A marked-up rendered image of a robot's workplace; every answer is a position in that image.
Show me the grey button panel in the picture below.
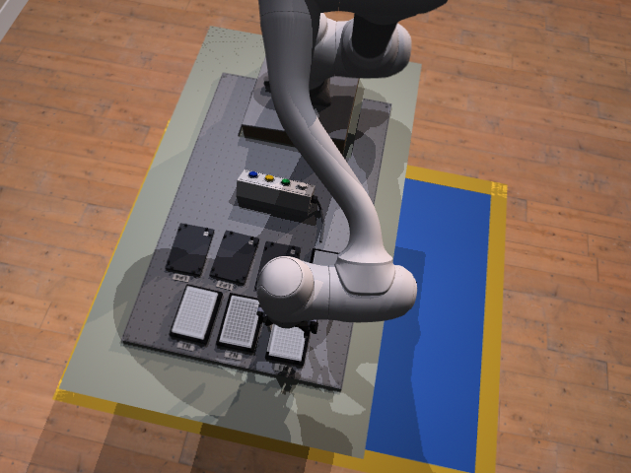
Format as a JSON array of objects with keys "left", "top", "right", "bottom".
[{"left": 237, "top": 169, "right": 324, "bottom": 242}]

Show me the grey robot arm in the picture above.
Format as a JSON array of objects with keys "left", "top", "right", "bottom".
[{"left": 256, "top": 0, "right": 448, "bottom": 328}]

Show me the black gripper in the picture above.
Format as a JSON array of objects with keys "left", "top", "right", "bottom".
[{"left": 256, "top": 304, "right": 318, "bottom": 339}]

